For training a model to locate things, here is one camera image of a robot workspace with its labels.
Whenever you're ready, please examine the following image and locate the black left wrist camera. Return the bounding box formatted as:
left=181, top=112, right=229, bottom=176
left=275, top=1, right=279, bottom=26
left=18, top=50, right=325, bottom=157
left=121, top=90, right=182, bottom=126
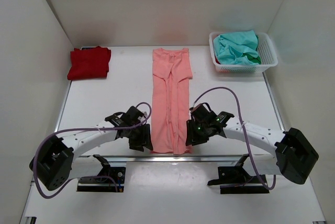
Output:
left=105, top=106, right=144, bottom=127

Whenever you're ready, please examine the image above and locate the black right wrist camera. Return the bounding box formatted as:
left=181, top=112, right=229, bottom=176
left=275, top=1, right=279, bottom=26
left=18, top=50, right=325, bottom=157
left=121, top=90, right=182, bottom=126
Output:
left=189, top=103, right=235, bottom=126

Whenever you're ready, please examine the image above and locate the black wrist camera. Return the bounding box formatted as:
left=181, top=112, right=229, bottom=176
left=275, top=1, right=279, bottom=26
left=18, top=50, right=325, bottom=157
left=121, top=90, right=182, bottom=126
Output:
left=105, top=106, right=144, bottom=127
left=189, top=103, right=235, bottom=126

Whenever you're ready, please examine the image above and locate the teal t-shirt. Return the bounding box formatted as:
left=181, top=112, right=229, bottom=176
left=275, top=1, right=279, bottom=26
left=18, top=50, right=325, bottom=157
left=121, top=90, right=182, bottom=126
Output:
left=214, top=30, right=259, bottom=65

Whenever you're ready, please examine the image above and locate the pink t-shirt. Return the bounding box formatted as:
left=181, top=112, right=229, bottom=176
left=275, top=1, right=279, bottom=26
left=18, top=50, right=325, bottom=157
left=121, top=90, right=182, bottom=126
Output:
left=151, top=48, right=193, bottom=155

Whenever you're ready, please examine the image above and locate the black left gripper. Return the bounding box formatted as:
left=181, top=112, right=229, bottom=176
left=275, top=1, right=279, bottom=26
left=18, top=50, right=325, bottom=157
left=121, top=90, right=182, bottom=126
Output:
left=127, top=122, right=153, bottom=152

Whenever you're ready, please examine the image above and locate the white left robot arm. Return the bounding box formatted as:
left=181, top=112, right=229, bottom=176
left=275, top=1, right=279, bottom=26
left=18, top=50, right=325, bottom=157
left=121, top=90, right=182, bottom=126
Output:
left=29, top=115, right=153, bottom=193

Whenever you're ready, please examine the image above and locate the green t-shirt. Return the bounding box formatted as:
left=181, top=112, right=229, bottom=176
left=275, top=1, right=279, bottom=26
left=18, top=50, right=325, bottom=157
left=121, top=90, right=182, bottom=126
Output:
left=243, top=54, right=262, bottom=65

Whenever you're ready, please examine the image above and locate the folded red t-shirt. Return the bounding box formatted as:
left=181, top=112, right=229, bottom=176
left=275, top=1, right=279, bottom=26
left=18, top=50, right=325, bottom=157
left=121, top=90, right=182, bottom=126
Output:
left=67, top=46, right=111, bottom=81

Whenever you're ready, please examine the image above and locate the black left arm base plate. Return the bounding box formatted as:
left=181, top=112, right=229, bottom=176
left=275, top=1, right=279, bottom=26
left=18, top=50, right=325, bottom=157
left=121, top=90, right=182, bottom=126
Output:
left=77, top=155, right=126, bottom=193

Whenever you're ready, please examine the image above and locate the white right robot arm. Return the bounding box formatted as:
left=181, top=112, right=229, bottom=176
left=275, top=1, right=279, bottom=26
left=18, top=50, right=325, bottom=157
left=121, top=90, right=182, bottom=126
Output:
left=186, top=118, right=319, bottom=185

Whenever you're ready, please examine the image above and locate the white plastic basket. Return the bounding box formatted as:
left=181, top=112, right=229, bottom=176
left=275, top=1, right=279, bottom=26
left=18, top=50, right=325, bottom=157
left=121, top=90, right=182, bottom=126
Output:
left=209, top=31, right=278, bottom=73

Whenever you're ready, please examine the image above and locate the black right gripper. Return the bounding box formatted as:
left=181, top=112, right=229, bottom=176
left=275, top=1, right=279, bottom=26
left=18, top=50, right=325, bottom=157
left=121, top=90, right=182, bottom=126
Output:
left=186, top=119, right=210, bottom=147

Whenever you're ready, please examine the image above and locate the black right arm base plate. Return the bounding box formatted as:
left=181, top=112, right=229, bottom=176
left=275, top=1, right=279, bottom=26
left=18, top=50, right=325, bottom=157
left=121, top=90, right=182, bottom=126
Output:
left=207, top=154, right=270, bottom=195

